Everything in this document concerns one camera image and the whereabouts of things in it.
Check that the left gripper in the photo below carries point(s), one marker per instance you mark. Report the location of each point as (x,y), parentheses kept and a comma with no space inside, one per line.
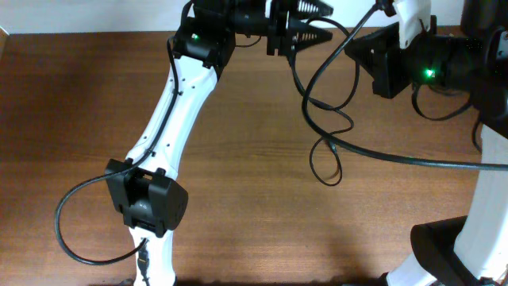
(277,30)

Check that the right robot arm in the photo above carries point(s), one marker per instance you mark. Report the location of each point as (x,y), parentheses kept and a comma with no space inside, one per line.
(471,250)

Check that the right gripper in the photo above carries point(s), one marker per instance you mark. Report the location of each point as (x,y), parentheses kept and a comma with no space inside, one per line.
(388,69)

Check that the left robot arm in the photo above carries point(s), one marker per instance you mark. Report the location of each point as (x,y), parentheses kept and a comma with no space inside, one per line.
(143,187)

